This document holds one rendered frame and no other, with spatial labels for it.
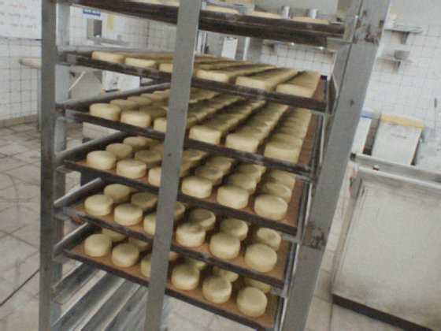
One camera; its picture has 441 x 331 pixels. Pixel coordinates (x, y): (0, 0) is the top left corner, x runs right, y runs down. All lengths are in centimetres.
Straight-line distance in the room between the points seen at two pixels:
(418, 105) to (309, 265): 565
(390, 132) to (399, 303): 339
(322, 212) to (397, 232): 173
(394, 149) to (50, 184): 516
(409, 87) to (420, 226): 406
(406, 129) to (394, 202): 340
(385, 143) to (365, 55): 508
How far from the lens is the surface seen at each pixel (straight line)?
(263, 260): 57
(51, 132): 62
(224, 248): 57
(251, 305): 63
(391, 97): 605
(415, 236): 222
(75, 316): 88
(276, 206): 53
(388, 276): 233
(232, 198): 53
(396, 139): 549
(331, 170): 46
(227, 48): 544
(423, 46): 606
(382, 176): 208
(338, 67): 105
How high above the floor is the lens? 147
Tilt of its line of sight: 15 degrees down
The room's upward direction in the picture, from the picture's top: 8 degrees clockwise
